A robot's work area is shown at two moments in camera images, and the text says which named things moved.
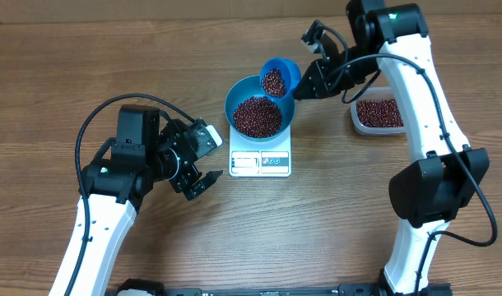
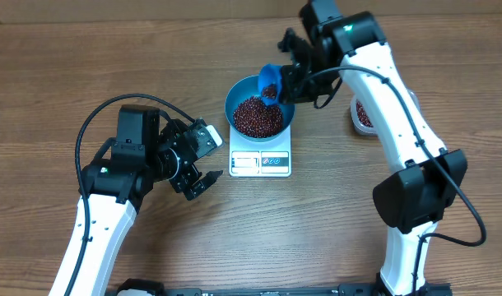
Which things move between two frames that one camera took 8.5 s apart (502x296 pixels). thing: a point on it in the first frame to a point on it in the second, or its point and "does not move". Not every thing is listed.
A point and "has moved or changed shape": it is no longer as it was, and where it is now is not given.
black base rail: [349, 289] does not move
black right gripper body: [349, 71] to [304, 90]
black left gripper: [186, 182] does not move
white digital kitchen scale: [270, 159] does not move
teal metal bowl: [251, 86] does not move
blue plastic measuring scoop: [291, 77] has moved or changed shape
